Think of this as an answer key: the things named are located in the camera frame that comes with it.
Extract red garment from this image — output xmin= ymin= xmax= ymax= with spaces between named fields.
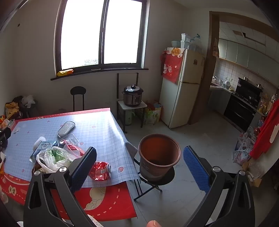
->
xmin=250 ymin=105 xmax=279 ymax=160

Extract grey kitchen base cabinet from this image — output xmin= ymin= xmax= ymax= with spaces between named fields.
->
xmin=208 ymin=86 xmax=232 ymax=115

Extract pile of plastic bags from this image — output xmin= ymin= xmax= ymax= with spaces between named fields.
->
xmin=233 ymin=127 xmax=262 ymax=166

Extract yellow packet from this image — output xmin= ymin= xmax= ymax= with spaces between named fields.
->
xmin=57 ymin=69 xmax=74 ymax=77

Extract pale green jug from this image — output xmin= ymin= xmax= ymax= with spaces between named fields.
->
xmin=125 ymin=109 xmax=135 ymax=125

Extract colourful gift bag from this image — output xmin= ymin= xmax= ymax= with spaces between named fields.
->
xmin=144 ymin=100 xmax=163 ymax=125

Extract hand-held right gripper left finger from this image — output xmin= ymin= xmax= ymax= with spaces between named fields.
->
xmin=23 ymin=147 xmax=103 ymax=227

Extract dark framed window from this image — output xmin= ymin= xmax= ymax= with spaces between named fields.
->
xmin=51 ymin=0 xmax=149 ymax=81

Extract black kitchen stove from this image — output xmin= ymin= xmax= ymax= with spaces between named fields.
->
xmin=223 ymin=94 xmax=260 ymax=132

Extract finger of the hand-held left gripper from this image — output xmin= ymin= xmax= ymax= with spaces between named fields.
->
xmin=0 ymin=127 xmax=12 ymax=152

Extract black bin with white bag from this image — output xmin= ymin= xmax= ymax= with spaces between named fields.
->
xmin=21 ymin=95 xmax=38 ymax=118

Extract black folding stool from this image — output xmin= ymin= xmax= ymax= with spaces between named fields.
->
xmin=125 ymin=142 xmax=176 ymax=201

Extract electric pressure cooker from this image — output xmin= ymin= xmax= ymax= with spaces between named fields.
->
xmin=122 ymin=84 xmax=144 ymax=107

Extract brown plastic bucket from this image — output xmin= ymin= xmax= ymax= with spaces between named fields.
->
xmin=138 ymin=134 xmax=181 ymax=181

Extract kitchen wall cabinets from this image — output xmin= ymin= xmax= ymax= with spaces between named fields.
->
xmin=218 ymin=38 xmax=279 ymax=81

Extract brown door frame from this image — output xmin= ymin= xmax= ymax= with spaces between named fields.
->
xmin=188 ymin=11 xmax=277 ymax=125

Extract small white table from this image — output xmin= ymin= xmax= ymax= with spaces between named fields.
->
xmin=117 ymin=100 xmax=148 ymax=133

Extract white storage boxes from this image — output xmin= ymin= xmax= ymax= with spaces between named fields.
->
xmin=171 ymin=33 xmax=203 ymax=52

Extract red printed hanging cloth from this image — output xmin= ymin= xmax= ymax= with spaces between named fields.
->
xmin=160 ymin=48 xmax=186 ymax=84

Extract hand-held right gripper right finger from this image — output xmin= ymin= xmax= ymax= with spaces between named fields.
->
xmin=183 ymin=146 xmax=255 ymax=227

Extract cream refrigerator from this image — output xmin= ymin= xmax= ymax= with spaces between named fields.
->
xmin=159 ymin=47 xmax=205 ymax=129

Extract blue cardboard box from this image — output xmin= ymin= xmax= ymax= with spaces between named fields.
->
xmin=30 ymin=141 xmax=58 ymax=162

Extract clear plastic tray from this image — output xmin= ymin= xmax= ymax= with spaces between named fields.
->
xmin=63 ymin=133 xmax=79 ymax=146

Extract dark wooden chair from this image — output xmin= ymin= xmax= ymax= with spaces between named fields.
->
xmin=116 ymin=73 xmax=139 ymax=100

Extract crushed red can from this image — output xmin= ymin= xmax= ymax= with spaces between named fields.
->
xmin=88 ymin=162 xmax=112 ymax=181

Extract black range hood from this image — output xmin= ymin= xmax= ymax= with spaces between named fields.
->
xmin=236 ymin=77 xmax=263 ymax=97

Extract yellow bag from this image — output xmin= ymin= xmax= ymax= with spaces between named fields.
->
xmin=5 ymin=101 xmax=22 ymax=120

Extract red snack packet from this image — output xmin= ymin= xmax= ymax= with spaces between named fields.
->
xmin=60 ymin=140 xmax=85 ymax=159

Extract white foam fruit net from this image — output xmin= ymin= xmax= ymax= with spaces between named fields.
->
xmin=33 ymin=136 xmax=47 ymax=151

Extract blue plaid tablecloth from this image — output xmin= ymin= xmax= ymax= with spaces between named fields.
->
xmin=3 ymin=110 xmax=141 ymax=188

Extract plastic bag with greens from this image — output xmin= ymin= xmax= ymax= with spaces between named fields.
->
xmin=36 ymin=147 xmax=76 ymax=174

